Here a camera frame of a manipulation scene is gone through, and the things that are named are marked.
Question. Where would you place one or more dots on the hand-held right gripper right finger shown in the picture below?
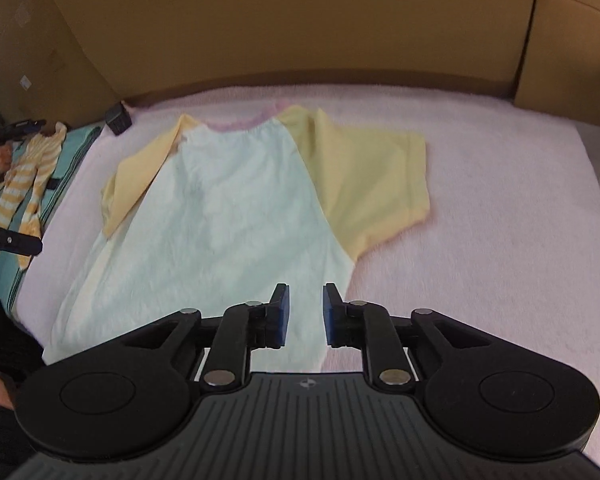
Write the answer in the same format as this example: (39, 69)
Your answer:
(330, 317)

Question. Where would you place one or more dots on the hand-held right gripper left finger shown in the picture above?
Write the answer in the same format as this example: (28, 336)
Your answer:
(282, 315)

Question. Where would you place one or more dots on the large wide cardboard box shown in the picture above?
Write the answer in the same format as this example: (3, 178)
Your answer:
(280, 20)

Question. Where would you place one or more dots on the cardboard box with small label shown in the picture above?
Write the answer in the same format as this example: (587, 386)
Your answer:
(35, 35)

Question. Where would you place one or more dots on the yellow striped garment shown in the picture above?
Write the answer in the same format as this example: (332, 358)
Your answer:
(30, 170)

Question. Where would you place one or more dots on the pale green yellow-sleeved T-shirt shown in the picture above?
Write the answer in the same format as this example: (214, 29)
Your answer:
(220, 220)

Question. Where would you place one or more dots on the green cloth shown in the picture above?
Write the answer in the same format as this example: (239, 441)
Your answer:
(75, 160)

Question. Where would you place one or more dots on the black power adapter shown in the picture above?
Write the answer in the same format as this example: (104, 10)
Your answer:
(118, 119)

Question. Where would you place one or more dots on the pink terry towel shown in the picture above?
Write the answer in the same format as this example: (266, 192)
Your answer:
(505, 235)

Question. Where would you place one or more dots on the low plain cardboard box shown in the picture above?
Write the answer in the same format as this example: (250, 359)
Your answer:
(570, 55)

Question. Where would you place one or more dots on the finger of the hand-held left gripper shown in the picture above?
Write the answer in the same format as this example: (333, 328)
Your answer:
(15, 241)
(10, 130)

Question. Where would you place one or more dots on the small white box label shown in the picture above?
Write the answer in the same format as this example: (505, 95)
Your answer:
(25, 81)

